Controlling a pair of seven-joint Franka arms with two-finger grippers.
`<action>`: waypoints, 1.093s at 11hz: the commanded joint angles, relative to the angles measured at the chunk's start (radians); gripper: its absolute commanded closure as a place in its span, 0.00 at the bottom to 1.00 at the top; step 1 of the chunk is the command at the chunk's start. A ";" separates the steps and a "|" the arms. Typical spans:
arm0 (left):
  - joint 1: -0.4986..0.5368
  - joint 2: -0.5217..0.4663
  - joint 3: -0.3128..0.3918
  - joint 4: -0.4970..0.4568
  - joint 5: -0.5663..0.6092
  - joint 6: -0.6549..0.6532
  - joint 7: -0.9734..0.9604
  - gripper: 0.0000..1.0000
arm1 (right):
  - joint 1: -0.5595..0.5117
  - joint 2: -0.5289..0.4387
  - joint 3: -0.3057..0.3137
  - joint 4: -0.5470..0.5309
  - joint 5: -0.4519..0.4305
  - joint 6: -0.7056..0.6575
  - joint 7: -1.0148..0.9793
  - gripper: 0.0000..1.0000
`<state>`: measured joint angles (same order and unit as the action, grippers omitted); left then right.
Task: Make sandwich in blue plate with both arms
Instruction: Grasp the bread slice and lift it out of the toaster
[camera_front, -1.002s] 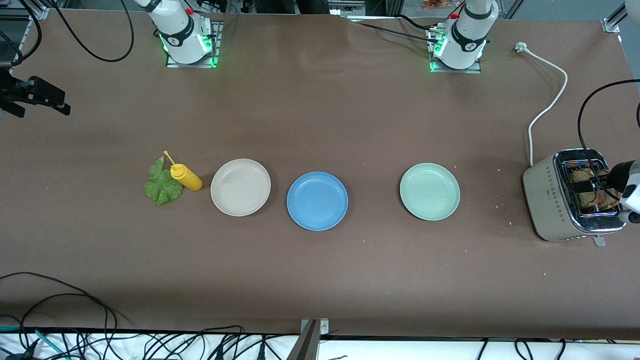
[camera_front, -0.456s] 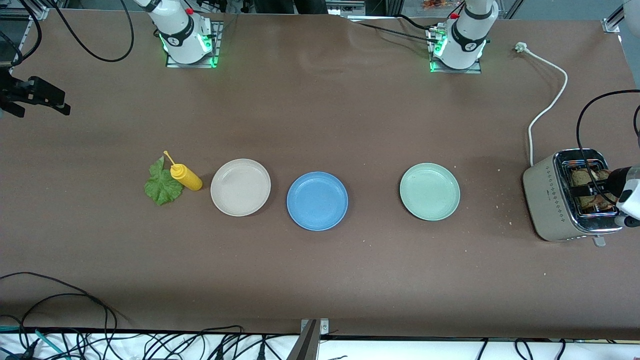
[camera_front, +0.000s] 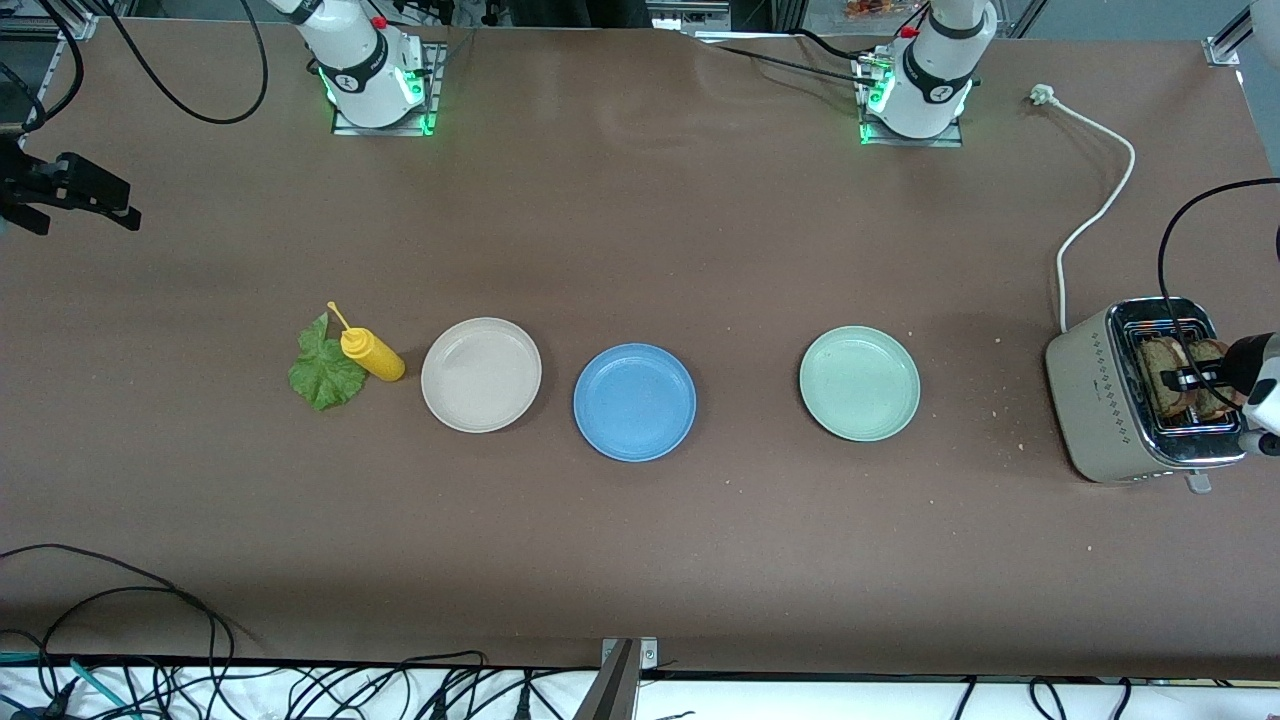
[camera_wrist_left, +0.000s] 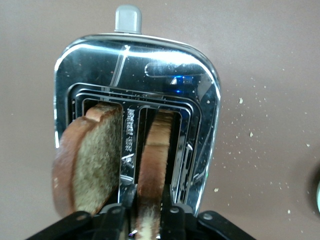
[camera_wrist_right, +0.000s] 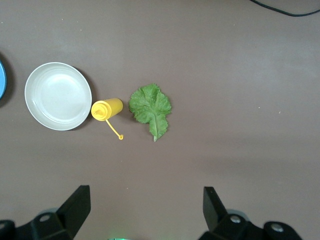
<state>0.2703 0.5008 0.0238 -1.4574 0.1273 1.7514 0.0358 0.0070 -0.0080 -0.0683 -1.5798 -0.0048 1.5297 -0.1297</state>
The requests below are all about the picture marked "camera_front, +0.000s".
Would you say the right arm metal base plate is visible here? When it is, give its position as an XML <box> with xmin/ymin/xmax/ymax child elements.
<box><xmin>330</xmin><ymin>40</ymin><xmax>446</xmax><ymax>136</ymax></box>

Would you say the black hanging cable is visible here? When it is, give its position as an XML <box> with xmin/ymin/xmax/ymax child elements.
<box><xmin>0</xmin><ymin>0</ymin><xmax>86</xmax><ymax>131</ymax></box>

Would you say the beige chrome two-slot toaster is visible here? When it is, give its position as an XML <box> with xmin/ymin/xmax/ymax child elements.
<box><xmin>1045</xmin><ymin>296</ymin><xmax>1254</xmax><ymax>494</ymax></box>

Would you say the blue plate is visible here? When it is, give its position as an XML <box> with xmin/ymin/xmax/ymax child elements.
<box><xmin>572</xmin><ymin>342</ymin><xmax>698</xmax><ymax>463</ymax></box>

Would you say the yellow mustard squeeze bottle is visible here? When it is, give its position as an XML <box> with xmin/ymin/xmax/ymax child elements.
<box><xmin>326</xmin><ymin>301</ymin><xmax>407</xmax><ymax>383</ymax></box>

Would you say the long looping black cable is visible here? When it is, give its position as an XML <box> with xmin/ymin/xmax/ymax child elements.
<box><xmin>0</xmin><ymin>544</ymin><xmax>236</xmax><ymax>720</ymax></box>

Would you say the green lettuce leaf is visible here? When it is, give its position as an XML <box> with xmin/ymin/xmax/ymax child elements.
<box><xmin>287</xmin><ymin>312</ymin><xmax>369</xmax><ymax>412</ymax></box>

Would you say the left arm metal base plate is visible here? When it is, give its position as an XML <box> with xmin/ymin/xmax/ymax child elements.
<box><xmin>855</xmin><ymin>55</ymin><xmax>966</xmax><ymax>149</ymax></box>

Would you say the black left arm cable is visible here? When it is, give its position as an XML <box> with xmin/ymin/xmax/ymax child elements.
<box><xmin>1158</xmin><ymin>178</ymin><xmax>1280</xmax><ymax>401</ymax></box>

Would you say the white lower board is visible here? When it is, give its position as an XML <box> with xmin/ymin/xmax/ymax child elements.
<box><xmin>0</xmin><ymin>660</ymin><xmax>1280</xmax><ymax>720</ymax></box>

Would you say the beige plate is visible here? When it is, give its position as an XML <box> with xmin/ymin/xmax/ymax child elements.
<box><xmin>420</xmin><ymin>316</ymin><xmax>543</xmax><ymax>435</ymax></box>

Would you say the aluminium frame rail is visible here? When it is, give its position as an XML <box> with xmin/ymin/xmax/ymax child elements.
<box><xmin>0</xmin><ymin>0</ymin><xmax>98</xmax><ymax>41</ymax></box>
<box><xmin>1203</xmin><ymin>0</ymin><xmax>1280</xmax><ymax>69</ymax></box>

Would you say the brown bread slice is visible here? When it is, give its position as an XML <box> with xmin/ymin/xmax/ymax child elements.
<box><xmin>1190</xmin><ymin>340</ymin><xmax>1246</xmax><ymax>421</ymax></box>
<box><xmin>1140</xmin><ymin>336</ymin><xmax>1196</xmax><ymax>419</ymax></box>

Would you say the teal cable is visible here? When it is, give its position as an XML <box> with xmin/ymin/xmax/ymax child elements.
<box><xmin>0</xmin><ymin>652</ymin><xmax>131</xmax><ymax>720</ymax></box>

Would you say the metal table edge bracket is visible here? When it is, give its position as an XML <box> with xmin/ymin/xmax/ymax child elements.
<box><xmin>573</xmin><ymin>637</ymin><xmax>661</xmax><ymax>720</ymax></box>

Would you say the white toaster power cord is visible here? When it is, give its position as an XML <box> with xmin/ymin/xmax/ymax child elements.
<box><xmin>1030</xmin><ymin>84</ymin><xmax>1137</xmax><ymax>333</ymax></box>

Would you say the black cable by arm base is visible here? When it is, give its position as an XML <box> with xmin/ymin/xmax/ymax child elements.
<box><xmin>695</xmin><ymin>28</ymin><xmax>881</xmax><ymax>86</ymax></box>

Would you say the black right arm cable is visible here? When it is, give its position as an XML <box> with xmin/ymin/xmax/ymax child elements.
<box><xmin>100</xmin><ymin>0</ymin><xmax>269</xmax><ymax>126</ymax></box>

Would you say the mint green plate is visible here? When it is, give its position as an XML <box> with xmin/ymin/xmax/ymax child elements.
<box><xmin>798</xmin><ymin>325</ymin><xmax>922</xmax><ymax>443</ymax></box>

